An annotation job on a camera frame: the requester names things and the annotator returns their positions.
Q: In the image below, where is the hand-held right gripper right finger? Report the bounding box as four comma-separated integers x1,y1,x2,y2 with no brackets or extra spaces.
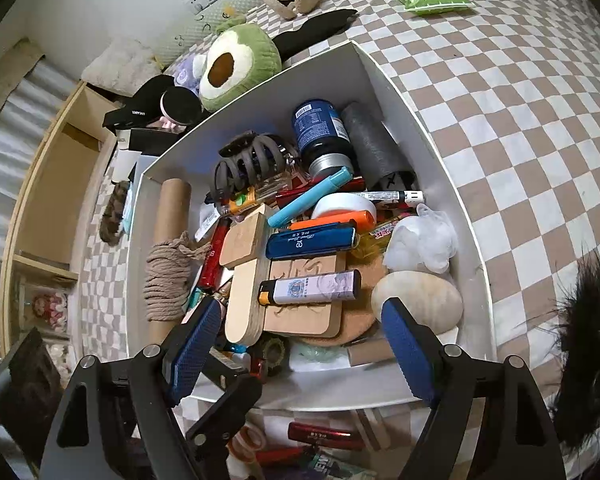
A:
380,297,566,480

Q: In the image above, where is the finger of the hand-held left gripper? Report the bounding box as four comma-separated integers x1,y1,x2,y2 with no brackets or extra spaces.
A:
186,376,263,461

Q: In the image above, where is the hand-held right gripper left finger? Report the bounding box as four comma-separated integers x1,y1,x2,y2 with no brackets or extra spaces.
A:
40,296,223,480

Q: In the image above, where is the white cardboard box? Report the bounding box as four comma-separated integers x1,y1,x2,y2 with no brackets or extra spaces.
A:
126,40,496,411

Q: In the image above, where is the cream smooth stone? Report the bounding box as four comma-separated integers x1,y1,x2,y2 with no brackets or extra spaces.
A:
370,270,464,337

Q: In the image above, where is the round cork coaster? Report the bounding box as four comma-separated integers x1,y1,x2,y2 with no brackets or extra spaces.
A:
339,255,392,347

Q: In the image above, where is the long wooden block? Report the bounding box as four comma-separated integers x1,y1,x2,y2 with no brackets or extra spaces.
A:
224,255,272,347

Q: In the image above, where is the red lighter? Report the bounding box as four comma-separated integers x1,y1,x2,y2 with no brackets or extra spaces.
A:
286,421,367,452
201,224,229,289

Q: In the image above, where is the carved wooden board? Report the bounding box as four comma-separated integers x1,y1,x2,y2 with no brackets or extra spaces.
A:
261,255,349,339

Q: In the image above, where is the white mesh puff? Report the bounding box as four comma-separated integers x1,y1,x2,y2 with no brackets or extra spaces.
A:
381,204,459,277

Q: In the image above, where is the white printed lighter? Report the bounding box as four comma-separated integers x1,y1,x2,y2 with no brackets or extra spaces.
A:
256,269,363,307

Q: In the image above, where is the short wooden block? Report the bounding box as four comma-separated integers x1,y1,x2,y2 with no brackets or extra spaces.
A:
218,211,269,271

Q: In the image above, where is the pink candy wrapper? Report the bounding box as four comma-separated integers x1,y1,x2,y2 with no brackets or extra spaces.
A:
369,214,407,242

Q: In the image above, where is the cardboard tube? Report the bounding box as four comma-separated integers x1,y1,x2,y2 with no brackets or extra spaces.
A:
146,180,194,347

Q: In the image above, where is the teal wet wipes pack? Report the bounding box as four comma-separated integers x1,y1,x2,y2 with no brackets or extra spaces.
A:
121,194,140,237

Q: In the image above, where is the blue glossy case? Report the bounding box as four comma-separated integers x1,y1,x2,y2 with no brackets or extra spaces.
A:
264,224,357,262

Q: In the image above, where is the orange marker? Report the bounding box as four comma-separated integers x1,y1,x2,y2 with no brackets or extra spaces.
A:
284,210,377,234

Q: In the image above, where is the brown furry hair band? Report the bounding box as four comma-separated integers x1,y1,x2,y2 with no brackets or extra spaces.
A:
100,180,132,247

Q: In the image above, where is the white and black marker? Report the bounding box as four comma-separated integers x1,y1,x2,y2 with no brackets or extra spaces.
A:
364,189,426,207

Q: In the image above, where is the white tape roll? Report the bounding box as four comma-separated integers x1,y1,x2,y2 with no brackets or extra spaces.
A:
310,193,378,221

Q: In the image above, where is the black feather duster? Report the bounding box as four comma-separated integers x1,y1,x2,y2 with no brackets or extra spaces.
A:
549,254,600,453

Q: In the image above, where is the light blue marker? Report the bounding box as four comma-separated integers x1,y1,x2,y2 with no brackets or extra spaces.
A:
266,166,354,229

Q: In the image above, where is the wooden bedside shelf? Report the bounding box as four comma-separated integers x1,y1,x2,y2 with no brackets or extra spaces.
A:
0,80,118,356

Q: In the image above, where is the brown hair claw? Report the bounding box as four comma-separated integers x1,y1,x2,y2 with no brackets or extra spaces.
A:
209,131,302,204

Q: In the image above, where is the grey foam roll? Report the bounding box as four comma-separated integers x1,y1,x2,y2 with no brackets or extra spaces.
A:
339,101,417,194

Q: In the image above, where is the black box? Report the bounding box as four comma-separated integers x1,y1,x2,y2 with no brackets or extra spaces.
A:
129,126,187,159

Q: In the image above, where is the blue can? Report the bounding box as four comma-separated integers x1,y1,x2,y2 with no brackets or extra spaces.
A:
291,99,354,179

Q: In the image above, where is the round black compact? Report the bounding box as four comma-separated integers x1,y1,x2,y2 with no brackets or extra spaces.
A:
159,86,204,127

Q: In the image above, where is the black cap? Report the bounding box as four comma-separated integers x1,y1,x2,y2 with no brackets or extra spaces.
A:
102,75,181,129

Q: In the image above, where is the checkered bed sheet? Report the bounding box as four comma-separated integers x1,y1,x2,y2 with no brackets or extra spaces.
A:
70,0,600,480

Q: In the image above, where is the grey curtain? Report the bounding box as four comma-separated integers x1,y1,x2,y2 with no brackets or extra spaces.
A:
0,57,77,193

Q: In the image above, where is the purple plush toy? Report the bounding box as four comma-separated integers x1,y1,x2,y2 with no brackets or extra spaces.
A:
172,52,212,97

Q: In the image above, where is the avocado plush toy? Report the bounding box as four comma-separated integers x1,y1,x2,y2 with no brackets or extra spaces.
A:
199,22,284,113

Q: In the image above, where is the white fluffy pillow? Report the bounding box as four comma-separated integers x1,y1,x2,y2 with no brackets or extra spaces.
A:
82,40,157,97

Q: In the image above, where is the black sock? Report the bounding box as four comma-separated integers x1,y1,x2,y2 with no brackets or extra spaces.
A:
272,9,359,59

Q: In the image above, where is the small brown plush toy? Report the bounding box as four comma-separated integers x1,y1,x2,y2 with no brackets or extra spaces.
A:
261,0,322,22

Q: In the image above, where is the beige rope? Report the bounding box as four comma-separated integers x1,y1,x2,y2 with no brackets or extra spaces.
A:
143,231,212,322

